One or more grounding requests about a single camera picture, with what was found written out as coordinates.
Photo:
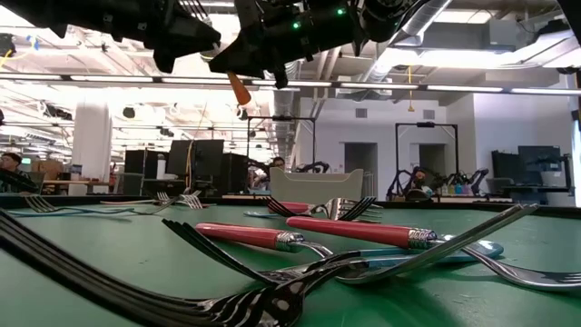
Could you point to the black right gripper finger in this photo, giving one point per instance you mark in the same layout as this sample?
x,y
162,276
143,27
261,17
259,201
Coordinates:
x,y
258,52
281,77

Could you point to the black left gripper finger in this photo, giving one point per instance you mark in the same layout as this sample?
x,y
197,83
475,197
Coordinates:
x,y
186,36
164,63

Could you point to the silver fork crossing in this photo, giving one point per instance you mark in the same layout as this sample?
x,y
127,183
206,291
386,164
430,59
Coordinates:
x,y
490,250

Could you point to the blue background robot arm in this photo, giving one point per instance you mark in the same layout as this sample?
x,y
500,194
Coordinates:
x,y
399,181

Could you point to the person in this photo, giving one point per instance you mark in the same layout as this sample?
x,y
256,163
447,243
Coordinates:
x,y
11,163
278,163

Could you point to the black monitor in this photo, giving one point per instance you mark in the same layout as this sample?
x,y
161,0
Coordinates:
x,y
505,165
209,156
540,158
179,156

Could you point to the black cabinet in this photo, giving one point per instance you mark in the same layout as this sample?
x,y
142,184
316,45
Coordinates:
x,y
136,161

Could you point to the black computer case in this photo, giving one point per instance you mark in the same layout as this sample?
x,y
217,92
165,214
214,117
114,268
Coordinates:
x,y
235,170

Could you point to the grey door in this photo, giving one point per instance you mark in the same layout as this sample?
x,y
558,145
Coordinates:
x,y
433,159
361,156

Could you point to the white pillar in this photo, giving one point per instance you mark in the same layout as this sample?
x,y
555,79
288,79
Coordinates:
x,y
91,150

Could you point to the white plastic bin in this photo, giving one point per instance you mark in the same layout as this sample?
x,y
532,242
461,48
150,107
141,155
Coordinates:
x,y
318,186

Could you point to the dark metal fork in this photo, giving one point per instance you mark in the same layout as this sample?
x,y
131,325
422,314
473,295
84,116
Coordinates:
x,y
287,212
351,214

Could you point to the wooden table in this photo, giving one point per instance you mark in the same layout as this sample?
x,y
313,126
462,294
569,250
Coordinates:
x,y
72,182

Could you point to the cardboard box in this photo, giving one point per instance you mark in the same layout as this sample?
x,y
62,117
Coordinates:
x,y
47,169

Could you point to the black desk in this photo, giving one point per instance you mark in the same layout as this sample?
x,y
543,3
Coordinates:
x,y
526,188

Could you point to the ribbed silver air duct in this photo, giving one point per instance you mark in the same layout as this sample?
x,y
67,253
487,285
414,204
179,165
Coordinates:
x,y
283,113

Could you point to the black metal rig frame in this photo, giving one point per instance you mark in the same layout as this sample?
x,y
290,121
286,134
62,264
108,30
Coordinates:
x,y
426,124
281,118

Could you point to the smooth silver air duct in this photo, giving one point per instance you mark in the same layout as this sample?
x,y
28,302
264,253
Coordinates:
x,y
436,13

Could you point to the black table edge rail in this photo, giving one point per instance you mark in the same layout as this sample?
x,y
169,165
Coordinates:
x,y
408,205

